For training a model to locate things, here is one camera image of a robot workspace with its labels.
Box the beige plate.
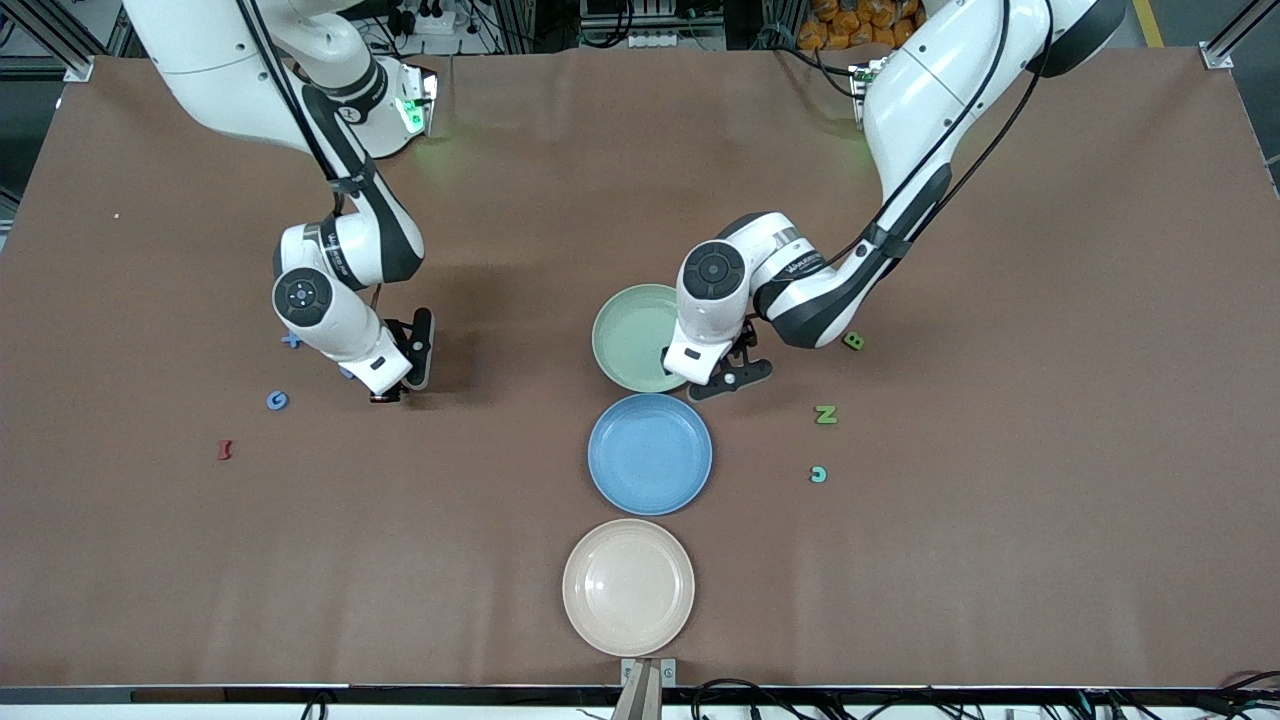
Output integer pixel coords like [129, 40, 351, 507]
[562, 518, 696, 658]

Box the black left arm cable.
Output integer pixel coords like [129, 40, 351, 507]
[830, 0, 1056, 263]

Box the pile of orange objects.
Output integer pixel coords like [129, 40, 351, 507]
[797, 0, 926, 51]

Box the tan camera post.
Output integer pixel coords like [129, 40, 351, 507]
[610, 664, 663, 720]

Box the black equipment behind table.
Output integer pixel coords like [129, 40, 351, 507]
[578, 0, 729, 51]

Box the pale green plate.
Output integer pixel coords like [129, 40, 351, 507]
[591, 284, 701, 394]

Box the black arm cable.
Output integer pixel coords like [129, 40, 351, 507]
[235, 0, 386, 301]
[830, 0, 1056, 263]

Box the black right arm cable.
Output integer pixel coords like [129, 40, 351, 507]
[235, 0, 386, 301]

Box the blue plate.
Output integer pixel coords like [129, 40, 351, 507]
[587, 393, 714, 517]

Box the aluminium frame extrusion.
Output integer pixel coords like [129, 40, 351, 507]
[1203, 0, 1280, 73]
[0, 0, 97, 83]

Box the white power strip with plugs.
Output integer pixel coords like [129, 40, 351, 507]
[385, 0, 456, 36]

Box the brown table cover sheet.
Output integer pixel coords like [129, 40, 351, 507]
[0, 48, 1280, 691]

